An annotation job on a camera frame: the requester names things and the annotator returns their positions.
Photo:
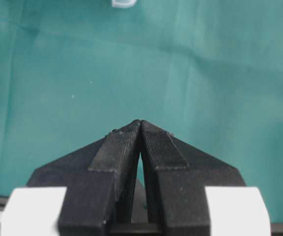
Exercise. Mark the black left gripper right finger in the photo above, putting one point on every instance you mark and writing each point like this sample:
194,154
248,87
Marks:
175,176

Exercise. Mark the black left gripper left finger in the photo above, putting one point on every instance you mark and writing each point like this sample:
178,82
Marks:
100,180

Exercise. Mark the clear plastic storage case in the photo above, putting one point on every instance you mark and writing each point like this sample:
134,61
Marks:
123,3

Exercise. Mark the white tape right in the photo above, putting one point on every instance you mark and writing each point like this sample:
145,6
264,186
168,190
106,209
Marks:
237,211

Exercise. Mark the white tape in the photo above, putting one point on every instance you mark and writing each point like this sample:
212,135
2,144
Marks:
237,211
33,211

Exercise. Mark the white tape left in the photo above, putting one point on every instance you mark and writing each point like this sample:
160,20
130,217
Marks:
33,211

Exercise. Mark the green table cloth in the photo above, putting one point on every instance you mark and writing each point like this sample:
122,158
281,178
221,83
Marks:
208,71

